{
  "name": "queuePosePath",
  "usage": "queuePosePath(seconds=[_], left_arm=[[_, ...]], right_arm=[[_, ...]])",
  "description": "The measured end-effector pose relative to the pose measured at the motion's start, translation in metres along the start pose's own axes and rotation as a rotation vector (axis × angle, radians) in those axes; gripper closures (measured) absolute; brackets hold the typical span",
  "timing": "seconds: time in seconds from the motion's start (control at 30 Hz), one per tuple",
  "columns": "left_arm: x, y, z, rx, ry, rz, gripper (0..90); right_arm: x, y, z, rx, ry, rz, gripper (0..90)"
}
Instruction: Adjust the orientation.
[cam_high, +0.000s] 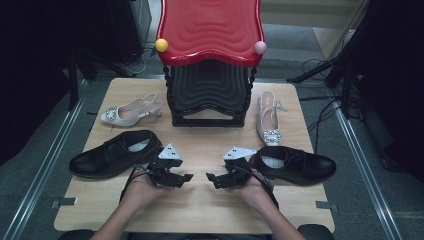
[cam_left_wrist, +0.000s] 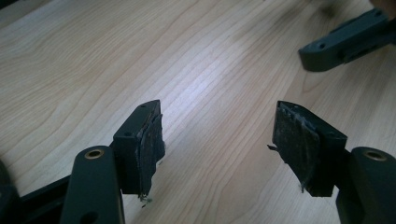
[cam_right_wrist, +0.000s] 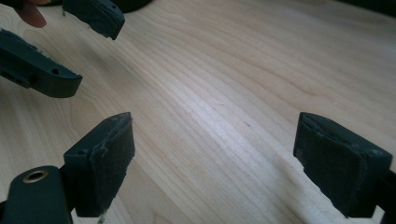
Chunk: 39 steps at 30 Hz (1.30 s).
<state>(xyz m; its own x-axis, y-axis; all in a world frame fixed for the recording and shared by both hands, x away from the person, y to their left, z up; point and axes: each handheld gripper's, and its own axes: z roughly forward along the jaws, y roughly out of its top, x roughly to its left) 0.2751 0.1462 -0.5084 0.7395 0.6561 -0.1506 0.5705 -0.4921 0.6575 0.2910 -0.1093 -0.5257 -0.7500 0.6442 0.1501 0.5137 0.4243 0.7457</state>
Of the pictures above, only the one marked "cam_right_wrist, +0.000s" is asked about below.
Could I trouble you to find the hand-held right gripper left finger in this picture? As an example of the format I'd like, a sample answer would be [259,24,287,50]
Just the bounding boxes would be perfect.
[63,111,136,218]

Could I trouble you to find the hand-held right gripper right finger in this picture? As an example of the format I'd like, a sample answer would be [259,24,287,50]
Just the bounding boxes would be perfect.
[292,111,394,218]

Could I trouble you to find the black leather shoe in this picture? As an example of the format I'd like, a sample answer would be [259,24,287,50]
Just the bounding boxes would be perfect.
[110,0,154,14]

